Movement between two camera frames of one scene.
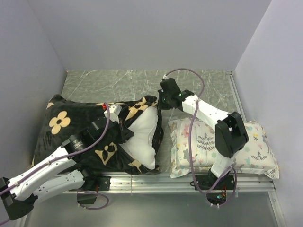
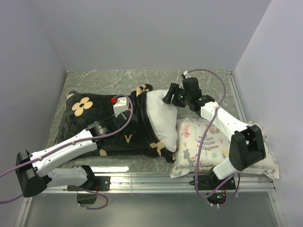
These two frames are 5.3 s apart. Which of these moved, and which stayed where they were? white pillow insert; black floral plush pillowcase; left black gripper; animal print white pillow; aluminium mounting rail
Moved: black floral plush pillowcase; left black gripper; white pillow insert
Stayed: animal print white pillow; aluminium mounting rail
